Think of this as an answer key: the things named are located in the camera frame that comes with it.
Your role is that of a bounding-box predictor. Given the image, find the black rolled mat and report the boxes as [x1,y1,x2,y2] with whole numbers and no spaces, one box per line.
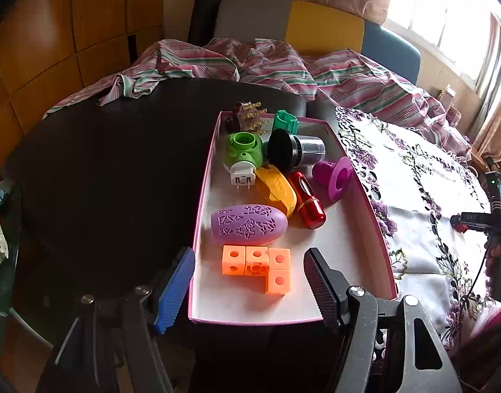
[187,0,228,47]

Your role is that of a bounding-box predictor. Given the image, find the black round toy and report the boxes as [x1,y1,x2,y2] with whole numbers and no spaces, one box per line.
[267,129,327,173]

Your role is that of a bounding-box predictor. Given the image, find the beige side curtain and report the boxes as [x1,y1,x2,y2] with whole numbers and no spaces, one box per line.
[467,20,501,160]

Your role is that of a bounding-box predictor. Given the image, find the black cable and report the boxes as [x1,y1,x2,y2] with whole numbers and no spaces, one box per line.
[455,248,490,389]

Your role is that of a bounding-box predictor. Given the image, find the green white plug-in device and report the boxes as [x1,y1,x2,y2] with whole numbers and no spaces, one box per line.
[225,132,264,192]

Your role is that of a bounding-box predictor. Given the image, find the white embroidered floral tablecloth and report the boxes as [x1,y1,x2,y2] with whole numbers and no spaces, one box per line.
[334,106,501,350]

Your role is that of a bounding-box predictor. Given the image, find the yellow plastic toy piece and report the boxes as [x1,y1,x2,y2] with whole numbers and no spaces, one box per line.
[254,164,298,217]

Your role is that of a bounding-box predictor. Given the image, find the pink cardboard box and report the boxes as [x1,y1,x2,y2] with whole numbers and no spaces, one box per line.
[188,110,398,326]

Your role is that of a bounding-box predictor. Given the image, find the purple patterned oval case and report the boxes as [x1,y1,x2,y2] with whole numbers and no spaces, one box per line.
[210,203,289,246]

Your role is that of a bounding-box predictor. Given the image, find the orange cube block chain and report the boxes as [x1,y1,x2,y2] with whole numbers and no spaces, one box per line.
[222,245,293,295]

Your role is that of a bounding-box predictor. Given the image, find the green plastic toy piece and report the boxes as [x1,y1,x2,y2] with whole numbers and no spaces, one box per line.
[273,110,300,137]

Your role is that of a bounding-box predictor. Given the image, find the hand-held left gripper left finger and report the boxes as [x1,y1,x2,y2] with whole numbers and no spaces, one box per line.
[35,246,196,393]

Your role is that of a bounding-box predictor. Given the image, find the striped pink green bedsheet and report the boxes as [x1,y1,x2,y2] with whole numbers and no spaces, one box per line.
[44,38,474,158]

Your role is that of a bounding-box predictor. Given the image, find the white carton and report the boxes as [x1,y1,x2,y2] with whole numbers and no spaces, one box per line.
[438,85,457,111]

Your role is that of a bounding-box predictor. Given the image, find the dark teal object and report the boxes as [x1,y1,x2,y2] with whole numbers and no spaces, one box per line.
[0,178,16,217]

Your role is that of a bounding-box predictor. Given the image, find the brown hair brush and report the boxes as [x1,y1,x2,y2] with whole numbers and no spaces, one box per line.
[226,102,268,135]

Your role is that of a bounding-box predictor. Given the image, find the red metallic cylinder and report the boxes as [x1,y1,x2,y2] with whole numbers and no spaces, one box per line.
[287,171,327,231]

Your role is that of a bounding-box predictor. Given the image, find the wooden wardrobe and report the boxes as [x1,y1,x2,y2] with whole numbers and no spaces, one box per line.
[0,0,167,173]

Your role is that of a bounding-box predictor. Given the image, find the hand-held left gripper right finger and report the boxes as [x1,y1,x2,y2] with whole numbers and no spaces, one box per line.
[303,248,459,393]

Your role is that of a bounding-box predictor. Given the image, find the person's red clothing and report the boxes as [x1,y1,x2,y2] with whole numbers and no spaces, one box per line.
[455,303,501,393]

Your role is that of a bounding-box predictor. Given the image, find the magenta plastic toy figure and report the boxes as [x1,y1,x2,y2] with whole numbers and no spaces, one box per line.
[312,157,354,202]

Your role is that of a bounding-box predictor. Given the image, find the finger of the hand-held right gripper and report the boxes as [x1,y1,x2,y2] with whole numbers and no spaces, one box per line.
[450,212,493,232]

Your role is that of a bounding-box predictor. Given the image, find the window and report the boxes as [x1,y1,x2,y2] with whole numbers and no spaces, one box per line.
[383,0,501,95]

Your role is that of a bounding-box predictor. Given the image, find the grey yellow blue headboard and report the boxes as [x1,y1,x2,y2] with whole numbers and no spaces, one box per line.
[213,0,422,86]

